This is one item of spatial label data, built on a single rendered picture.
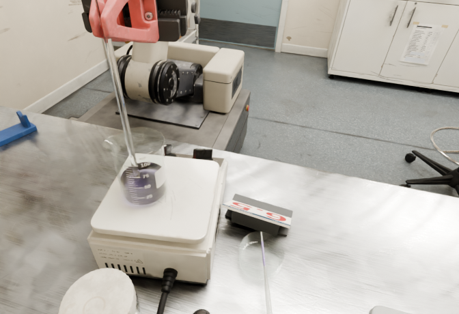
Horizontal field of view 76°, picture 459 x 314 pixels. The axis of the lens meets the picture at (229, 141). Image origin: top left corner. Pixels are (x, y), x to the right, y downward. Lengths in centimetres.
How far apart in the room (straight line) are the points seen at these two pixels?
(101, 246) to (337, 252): 28
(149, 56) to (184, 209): 88
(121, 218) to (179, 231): 6
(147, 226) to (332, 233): 25
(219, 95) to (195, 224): 104
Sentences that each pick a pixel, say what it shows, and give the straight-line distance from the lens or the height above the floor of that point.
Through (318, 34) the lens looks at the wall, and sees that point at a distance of 326.
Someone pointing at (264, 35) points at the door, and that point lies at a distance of 328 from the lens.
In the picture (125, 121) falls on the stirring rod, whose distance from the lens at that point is 29.
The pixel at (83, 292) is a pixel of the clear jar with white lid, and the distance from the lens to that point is 30.
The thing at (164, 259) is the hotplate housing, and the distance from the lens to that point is 33.
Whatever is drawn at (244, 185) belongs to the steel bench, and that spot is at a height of 75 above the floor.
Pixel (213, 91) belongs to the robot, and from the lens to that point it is 132.
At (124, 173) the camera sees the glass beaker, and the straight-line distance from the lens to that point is 30.
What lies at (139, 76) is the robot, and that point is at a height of 62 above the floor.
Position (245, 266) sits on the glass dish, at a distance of 37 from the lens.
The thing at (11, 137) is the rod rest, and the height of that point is 76.
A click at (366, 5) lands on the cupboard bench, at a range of 263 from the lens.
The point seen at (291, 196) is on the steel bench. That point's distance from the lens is 47.
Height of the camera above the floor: 109
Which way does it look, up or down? 37 degrees down
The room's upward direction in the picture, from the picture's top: 3 degrees clockwise
